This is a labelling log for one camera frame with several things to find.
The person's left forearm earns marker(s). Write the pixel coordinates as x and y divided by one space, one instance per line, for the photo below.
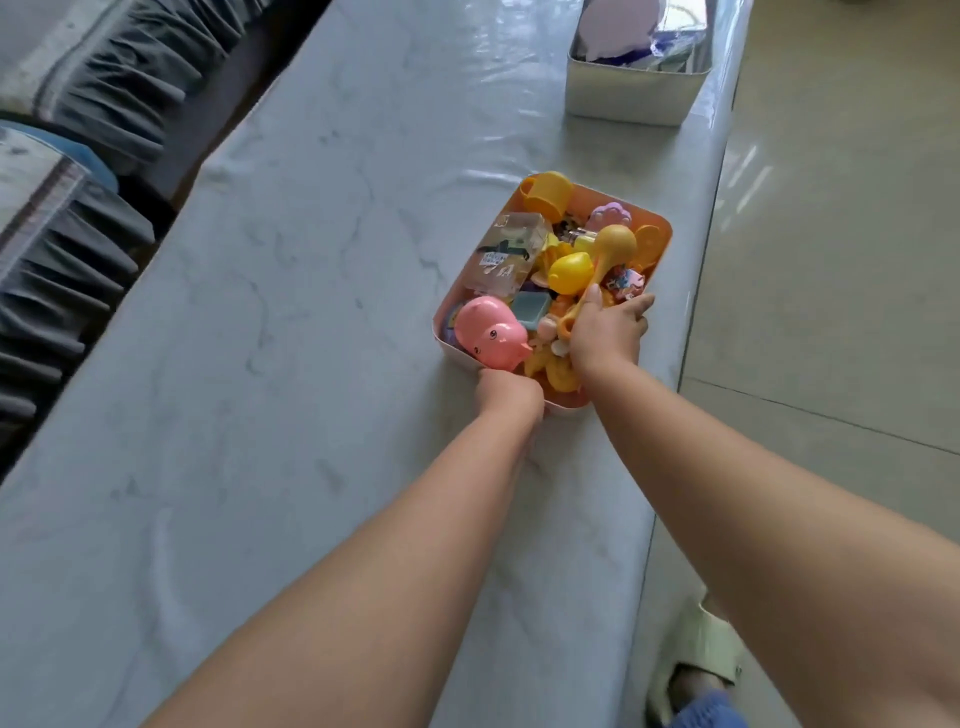
360 600

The yellow toy cup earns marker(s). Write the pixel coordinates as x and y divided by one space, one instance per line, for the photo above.
547 193

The white scalloped toy cup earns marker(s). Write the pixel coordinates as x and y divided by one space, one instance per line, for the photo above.
609 217

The clear bag of trinkets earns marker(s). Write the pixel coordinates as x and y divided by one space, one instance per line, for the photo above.
506 251

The yellow round toy fruit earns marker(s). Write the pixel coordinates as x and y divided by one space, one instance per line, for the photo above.
570 272

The person's right forearm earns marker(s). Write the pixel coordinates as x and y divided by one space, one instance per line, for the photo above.
787 540

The yellow toy ladle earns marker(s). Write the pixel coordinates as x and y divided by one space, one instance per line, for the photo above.
615 244

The white marble table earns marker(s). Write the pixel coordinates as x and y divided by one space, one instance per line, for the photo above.
300 225

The person's dark blue trousers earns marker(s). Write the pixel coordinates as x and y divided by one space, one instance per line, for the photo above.
709 712

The pink plastic toy tray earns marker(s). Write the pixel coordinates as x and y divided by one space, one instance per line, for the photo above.
570 401

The blue cushion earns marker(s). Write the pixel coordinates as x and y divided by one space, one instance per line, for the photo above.
82 154

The dark grey pleated fabric seat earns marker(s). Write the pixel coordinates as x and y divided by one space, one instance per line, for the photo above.
150 82
60 300

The person's right hand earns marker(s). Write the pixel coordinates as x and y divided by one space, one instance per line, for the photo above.
607 334

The white cloth striped edge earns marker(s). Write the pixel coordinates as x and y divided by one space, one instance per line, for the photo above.
45 45
30 187

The light blue toy cup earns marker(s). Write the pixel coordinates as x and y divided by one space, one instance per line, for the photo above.
532 311

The pink round toy animal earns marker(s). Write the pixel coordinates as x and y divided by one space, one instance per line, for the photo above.
491 330

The cream plastic tray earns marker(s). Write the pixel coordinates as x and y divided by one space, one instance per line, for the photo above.
630 94

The blue tissue pack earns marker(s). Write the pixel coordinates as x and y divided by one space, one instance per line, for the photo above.
664 46

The pink dark toy piece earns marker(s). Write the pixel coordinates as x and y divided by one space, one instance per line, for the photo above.
624 283

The person's left hand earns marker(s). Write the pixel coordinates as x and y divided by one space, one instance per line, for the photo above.
510 397

